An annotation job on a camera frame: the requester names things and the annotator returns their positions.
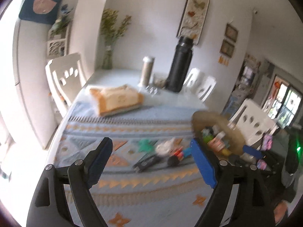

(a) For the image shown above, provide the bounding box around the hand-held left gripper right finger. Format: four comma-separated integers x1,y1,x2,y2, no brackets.
190,138,276,227

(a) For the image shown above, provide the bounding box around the grey glass cup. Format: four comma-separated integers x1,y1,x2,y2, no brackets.
153,74,167,88

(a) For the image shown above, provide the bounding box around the white charger plug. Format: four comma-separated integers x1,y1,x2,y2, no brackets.
212,125,226,139

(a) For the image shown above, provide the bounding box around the large floral wall picture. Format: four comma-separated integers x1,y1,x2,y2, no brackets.
176,0,211,45

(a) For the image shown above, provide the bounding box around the cluttered shelf unit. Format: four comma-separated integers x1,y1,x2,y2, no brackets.
237,54,263,95

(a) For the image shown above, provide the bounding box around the small framed wall picture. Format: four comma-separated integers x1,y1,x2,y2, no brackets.
224,24,238,42
220,39,235,57

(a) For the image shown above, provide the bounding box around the patterned woven table mat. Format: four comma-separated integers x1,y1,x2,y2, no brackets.
46,102,237,227

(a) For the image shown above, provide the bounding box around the blue cloth refrigerator cover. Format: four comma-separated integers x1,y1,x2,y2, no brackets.
18,0,64,25

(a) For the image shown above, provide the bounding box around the glass vase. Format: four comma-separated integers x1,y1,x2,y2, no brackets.
101,46,113,70

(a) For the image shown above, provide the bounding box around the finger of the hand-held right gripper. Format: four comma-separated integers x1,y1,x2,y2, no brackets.
243,145,264,160

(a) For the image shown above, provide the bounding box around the woven basket of small items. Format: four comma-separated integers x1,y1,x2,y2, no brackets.
191,111,245,156

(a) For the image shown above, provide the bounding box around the crumpled clear plastic wrapper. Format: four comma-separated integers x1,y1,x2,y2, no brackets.
155,140,176,156

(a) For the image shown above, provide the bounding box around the teal translucent toy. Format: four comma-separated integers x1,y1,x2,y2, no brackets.
137,138,155,153

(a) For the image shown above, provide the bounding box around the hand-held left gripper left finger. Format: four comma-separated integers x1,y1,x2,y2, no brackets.
26,137,113,227

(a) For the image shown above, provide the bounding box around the artificial flower arrangement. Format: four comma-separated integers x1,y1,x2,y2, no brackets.
54,3,74,31

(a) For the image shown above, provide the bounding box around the black ridged object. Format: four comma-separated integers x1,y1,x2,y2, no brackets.
132,154,162,173

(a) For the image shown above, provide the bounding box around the person's right hand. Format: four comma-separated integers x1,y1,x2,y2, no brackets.
275,200,295,224

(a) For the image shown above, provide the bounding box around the small steel thermos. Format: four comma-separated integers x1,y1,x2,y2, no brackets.
140,56,155,87

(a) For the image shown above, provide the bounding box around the orange tissue pack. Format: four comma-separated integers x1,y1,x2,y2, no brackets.
89,85,144,117

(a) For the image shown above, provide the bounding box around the white plastic chair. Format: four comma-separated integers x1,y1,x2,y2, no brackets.
182,68,217,102
228,98,278,147
45,53,87,114

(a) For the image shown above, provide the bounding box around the tall black thermos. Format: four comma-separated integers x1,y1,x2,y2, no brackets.
164,36,193,93

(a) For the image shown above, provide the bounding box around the white refrigerator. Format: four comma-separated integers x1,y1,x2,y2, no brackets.
13,0,71,149

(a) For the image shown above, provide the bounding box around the white carved wall shelf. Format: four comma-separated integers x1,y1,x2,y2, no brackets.
47,25,71,57

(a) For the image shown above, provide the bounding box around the pink cardboard box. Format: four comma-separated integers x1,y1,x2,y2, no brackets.
208,138,225,150

